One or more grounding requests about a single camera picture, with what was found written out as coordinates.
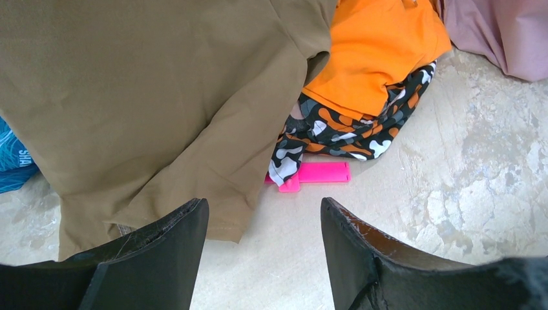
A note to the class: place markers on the blue patterned shorts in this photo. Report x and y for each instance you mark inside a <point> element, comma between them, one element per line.
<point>17,166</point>

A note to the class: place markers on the pink shorts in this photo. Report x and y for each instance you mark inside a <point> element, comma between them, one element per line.
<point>511,34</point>

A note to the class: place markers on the camouflage patterned shorts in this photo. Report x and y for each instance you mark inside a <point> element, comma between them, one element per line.
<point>322,130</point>

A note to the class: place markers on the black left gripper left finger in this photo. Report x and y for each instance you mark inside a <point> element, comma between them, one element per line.
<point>154,267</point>

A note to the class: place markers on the orange shorts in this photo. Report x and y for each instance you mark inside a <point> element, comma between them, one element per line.
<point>376,44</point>

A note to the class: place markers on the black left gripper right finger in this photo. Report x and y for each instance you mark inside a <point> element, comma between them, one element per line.
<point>370,269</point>

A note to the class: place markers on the pink plastic clip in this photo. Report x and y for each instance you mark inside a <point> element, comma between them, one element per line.
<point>318,172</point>

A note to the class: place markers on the tan khaki shorts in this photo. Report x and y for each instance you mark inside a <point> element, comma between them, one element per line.
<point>132,108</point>

